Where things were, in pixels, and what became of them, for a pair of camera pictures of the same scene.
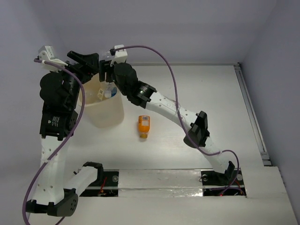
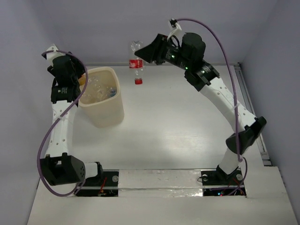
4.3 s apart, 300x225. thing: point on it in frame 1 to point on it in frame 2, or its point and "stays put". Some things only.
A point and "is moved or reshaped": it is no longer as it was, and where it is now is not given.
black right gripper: x=105 y=66 to x=154 y=50
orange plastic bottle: x=144 y=125 is moved or reshaped
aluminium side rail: x=258 y=131 stays put
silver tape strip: x=160 y=183 stays put
